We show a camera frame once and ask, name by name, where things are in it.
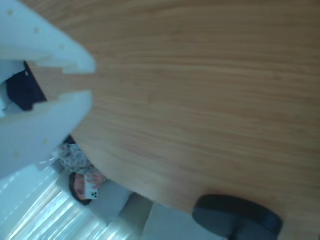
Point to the black round stand base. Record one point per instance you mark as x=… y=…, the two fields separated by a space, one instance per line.
x=237 y=215

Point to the person's hand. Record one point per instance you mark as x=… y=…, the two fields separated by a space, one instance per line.
x=96 y=180

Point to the person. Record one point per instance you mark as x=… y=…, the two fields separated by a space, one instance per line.
x=77 y=190

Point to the white smartphone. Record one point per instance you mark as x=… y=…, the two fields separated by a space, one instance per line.
x=92 y=193

